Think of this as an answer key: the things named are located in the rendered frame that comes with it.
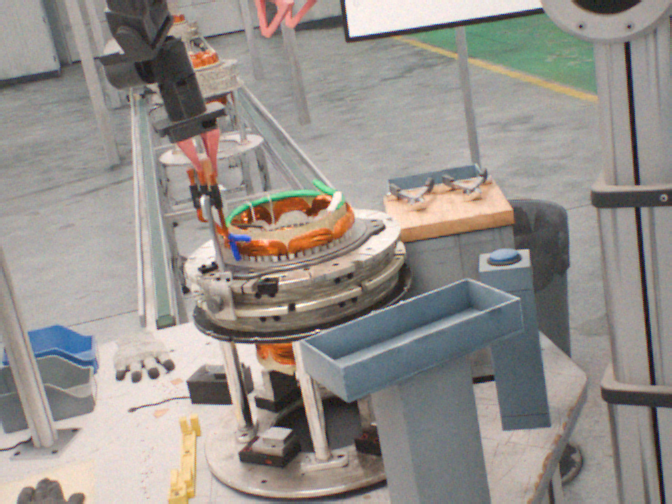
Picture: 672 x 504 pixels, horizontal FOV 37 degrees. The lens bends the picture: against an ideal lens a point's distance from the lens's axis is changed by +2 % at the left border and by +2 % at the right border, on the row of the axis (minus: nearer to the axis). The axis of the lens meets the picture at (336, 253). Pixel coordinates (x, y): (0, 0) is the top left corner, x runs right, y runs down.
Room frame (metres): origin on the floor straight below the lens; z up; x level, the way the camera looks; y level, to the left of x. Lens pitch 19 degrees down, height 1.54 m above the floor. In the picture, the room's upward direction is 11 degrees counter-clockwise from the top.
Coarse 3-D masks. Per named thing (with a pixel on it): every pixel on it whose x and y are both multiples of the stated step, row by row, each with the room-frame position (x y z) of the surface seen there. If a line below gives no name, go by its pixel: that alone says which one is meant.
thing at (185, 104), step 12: (168, 84) 1.43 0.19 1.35; (192, 84) 1.44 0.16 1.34; (168, 96) 1.43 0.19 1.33; (180, 96) 1.43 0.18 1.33; (192, 96) 1.43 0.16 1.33; (168, 108) 1.44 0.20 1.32; (180, 108) 1.43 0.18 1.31; (192, 108) 1.43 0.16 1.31; (204, 108) 1.44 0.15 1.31; (216, 108) 1.45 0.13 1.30; (168, 120) 1.45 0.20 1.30; (180, 120) 1.43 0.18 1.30; (192, 120) 1.42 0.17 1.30; (204, 120) 1.43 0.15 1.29; (156, 132) 1.46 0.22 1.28; (168, 132) 1.42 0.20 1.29
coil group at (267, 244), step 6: (252, 240) 1.32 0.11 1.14; (258, 240) 1.31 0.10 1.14; (264, 240) 1.31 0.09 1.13; (270, 240) 1.31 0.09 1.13; (276, 240) 1.31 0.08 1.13; (246, 246) 1.32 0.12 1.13; (258, 246) 1.31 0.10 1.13; (264, 246) 1.31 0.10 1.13; (270, 246) 1.31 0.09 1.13; (282, 246) 1.30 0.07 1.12; (246, 252) 1.33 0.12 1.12; (252, 252) 1.32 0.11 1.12; (258, 252) 1.31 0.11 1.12; (264, 252) 1.31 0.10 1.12; (270, 252) 1.31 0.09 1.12; (276, 252) 1.30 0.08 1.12; (282, 252) 1.30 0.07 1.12
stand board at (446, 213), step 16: (448, 192) 1.62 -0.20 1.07; (496, 192) 1.57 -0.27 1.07; (400, 208) 1.58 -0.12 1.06; (432, 208) 1.54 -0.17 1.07; (448, 208) 1.53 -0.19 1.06; (464, 208) 1.51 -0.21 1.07; (480, 208) 1.50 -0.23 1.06; (496, 208) 1.48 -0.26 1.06; (400, 224) 1.49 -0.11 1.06; (416, 224) 1.48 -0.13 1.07; (432, 224) 1.47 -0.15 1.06; (448, 224) 1.47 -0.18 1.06; (464, 224) 1.47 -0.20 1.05; (480, 224) 1.46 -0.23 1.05; (496, 224) 1.46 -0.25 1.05; (400, 240) 1.47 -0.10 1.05
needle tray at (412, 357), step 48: (480, 288) 1.18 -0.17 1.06; (336, 336) 1.12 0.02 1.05; (384, 336) 1.15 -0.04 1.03; (432, 336) 1.06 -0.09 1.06; (480, 336) 1.09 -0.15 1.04; (336, 384) 1.03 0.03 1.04; (384, 384) 1.03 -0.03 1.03; (432, 384) 1.07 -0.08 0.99; (384, 432) 1.11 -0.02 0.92; (432, 432) 1.07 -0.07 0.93; (432, 480) 1.06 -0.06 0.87; (480, 480) 1.09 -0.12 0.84
